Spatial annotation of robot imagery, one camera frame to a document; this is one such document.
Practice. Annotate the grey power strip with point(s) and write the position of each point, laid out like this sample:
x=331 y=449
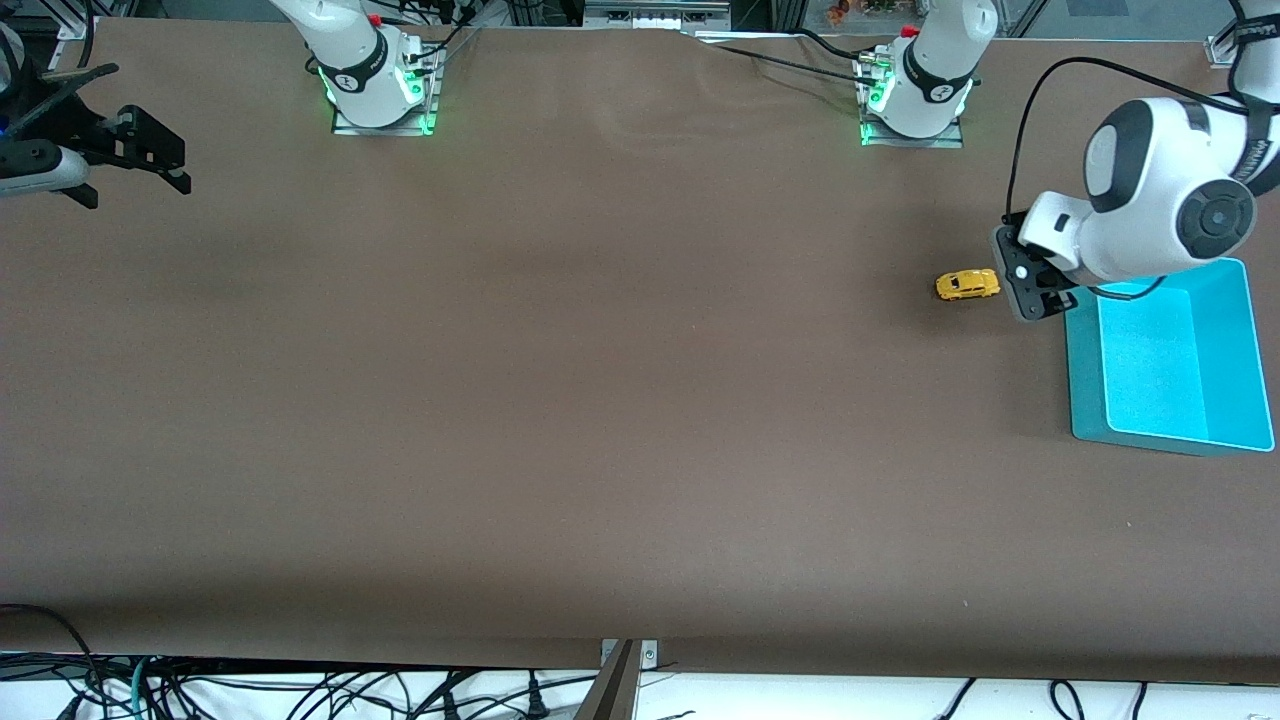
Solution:
x=655 y=14

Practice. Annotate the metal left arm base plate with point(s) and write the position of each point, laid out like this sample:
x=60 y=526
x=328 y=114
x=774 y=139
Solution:
x=915 y=143

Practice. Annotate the teal plastic bin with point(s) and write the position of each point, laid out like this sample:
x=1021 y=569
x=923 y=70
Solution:
x=1160 y=380

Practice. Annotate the black power plug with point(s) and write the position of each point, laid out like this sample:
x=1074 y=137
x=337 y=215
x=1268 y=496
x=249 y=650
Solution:
x=535 y=705

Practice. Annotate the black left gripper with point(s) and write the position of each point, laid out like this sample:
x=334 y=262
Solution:
x=1052 y=303

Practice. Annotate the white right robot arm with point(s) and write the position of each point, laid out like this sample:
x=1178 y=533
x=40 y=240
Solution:
x=352 y=60

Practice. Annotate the small metal edge bracket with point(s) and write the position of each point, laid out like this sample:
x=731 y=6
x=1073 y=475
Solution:
x=648 y=655

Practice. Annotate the small orange figure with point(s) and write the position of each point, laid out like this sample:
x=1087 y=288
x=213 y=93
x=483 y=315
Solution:
x=837 y=12

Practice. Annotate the dark stand leg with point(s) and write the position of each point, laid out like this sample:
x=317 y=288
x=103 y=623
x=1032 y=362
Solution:
x=612 y=695

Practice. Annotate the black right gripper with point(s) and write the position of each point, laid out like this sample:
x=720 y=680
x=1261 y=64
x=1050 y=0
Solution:
x=108 y=140

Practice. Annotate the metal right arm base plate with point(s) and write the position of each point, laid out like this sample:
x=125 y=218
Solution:
x=385 y=130

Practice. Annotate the yellow beetle toy car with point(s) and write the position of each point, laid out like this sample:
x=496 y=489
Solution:
x=968 y=285

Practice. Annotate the aluminium frame corner bracket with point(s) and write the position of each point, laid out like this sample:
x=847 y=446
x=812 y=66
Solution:
x=1222 y=50
x=78 y=25

